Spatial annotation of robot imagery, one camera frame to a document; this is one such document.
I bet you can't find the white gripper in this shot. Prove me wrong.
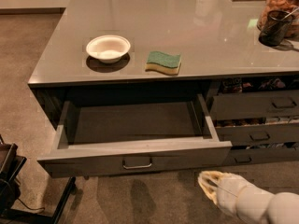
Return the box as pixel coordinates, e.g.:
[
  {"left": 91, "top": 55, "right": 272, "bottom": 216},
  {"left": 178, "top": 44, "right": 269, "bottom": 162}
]
[{"left": 198, "top": 171, "right": 249, "bottom": 216}]

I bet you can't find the grey drawer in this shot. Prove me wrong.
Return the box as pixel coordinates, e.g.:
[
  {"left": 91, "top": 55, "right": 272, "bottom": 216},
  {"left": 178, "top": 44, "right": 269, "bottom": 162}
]
[
  {"left": 210, "top": 90, "right": 299, "bottom": 120},
  {"left": 216, "top": 123, "right": 299, "bottom": 146},
  {"left": 37, "top": 95, "right": 232, "bottom": 178},
  {"left": 222, "top": 147, "right": 299, "bottom": 166}
]

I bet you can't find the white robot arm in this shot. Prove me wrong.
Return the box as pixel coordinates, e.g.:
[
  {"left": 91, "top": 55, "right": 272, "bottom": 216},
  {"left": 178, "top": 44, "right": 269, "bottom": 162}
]
[{"left": 198, "top": 171, "right": 299, "bottom": 224}]

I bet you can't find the green yellow sponge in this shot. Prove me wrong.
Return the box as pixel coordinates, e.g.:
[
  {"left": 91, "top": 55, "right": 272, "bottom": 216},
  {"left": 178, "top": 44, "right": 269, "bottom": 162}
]
[{"left": 145, "top": 51, "right": 181, "bottom": 76}]

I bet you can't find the grey counter cabinet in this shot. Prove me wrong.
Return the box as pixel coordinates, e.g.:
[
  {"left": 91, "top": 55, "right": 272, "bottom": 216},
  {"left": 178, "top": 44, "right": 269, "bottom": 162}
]
[{"left": 27, "top": 0, "right": 299, "bottom": 180}]

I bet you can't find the white paper bowl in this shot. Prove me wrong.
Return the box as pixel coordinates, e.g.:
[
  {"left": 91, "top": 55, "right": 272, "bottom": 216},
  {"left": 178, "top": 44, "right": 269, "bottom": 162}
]
[{"left": 86, "top": 35, "right": 131, "bottom": 63}]

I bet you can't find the black mesh cup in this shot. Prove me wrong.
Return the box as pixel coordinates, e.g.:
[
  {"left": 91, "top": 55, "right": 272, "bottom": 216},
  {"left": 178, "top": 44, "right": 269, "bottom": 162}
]
[{"left": 259, "top": 10, "right": 295, "bottom": 47}]

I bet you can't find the glass jar of snacks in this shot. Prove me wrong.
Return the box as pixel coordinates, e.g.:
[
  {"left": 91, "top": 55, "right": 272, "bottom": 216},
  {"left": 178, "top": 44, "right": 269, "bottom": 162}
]
[{"left": 257, "top": 0, "right": 299, "bottom": 38}]

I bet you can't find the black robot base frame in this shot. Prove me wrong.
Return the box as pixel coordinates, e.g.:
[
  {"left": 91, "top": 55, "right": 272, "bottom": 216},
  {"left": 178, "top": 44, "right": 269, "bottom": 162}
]
[{"left": 0, "top": 135, "right": 76, "bottom": 224}]

